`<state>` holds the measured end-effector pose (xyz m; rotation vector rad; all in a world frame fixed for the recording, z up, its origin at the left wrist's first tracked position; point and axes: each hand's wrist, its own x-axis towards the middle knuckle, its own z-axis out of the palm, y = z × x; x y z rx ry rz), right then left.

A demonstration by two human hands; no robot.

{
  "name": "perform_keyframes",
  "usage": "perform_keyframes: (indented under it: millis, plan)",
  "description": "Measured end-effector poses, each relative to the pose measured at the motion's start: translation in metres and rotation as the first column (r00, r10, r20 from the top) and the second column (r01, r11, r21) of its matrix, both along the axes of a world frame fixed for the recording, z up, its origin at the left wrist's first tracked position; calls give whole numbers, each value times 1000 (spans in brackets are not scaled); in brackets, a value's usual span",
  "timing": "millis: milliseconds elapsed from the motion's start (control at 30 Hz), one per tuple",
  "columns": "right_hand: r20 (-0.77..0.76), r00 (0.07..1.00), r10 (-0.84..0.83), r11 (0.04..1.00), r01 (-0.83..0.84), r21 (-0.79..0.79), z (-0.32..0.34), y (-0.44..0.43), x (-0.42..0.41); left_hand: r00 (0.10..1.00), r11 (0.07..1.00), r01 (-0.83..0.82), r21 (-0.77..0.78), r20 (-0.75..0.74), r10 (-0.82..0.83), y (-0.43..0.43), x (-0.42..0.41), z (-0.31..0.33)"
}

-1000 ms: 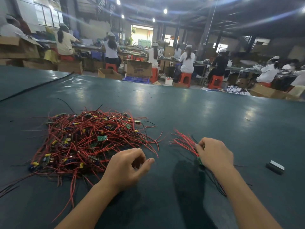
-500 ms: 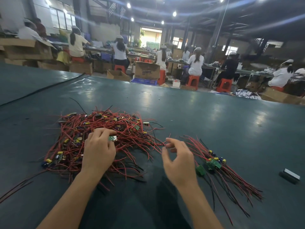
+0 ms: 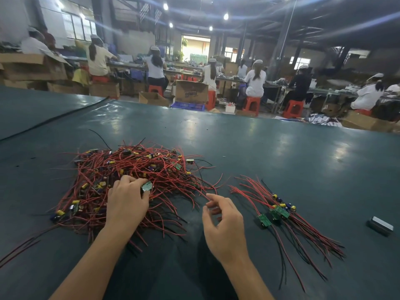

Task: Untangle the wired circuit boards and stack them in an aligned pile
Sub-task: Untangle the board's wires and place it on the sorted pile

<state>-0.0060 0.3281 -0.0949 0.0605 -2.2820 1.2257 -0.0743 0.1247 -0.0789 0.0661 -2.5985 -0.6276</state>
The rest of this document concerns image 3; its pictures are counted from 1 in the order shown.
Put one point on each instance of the person's left hand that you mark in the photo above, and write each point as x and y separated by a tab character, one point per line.
128	206

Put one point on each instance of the person's right hand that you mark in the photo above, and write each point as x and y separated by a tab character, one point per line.
226	234

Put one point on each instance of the person's left forearm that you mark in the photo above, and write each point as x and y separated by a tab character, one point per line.
94	265

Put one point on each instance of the blue plastic crate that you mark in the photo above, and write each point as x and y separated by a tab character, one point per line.
188	106

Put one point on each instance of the red plastic stool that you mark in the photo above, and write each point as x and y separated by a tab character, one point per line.
155	90
211	100
364	111
252	105
294	109
100	78

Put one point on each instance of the dark green table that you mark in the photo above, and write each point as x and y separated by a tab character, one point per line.
325	159

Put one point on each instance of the yellow sack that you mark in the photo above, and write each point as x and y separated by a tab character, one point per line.
80	76

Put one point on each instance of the heap of black white items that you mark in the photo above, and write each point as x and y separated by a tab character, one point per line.
325	119

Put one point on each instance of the small black grey block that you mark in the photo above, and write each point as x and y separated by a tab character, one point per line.
380	225

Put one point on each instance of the large open cardboard box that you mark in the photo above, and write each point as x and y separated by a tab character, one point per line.
34	67

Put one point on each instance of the grid window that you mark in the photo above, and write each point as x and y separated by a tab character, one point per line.
78	25

